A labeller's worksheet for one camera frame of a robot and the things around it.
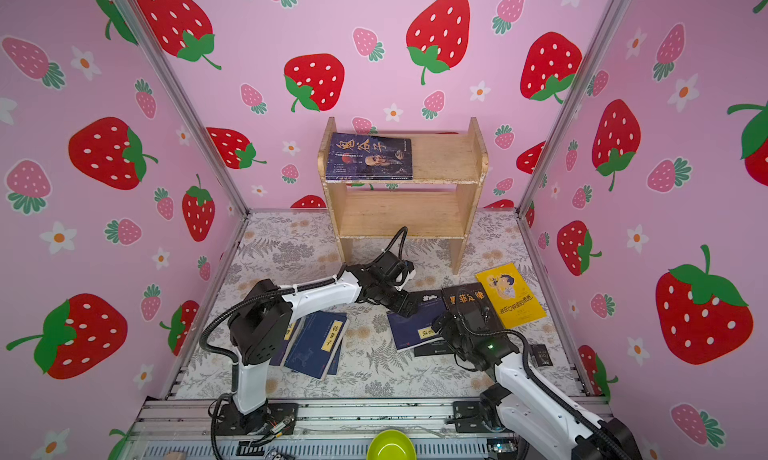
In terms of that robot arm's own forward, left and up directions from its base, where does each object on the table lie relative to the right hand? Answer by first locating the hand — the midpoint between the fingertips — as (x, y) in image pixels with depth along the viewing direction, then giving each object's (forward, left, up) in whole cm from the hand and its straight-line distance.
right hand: (436, 329), depth 84 cm
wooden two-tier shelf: (+57, +23, +6) cm, 62 cm away
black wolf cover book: (-3, -2, -5) cm, 6 cm away
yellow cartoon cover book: (+14, -25, -4) cm, 29 cm away
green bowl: (-28, +10, -4) cm, 30 cm away
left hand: (+7, +8, +1) cm, 10 cm away
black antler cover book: (+12, -12, -4) cm, 18 cm away
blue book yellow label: (-7, +34, 0) cm, 35 cm away
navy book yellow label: (+1, +6, -3) cm, 6 cm away
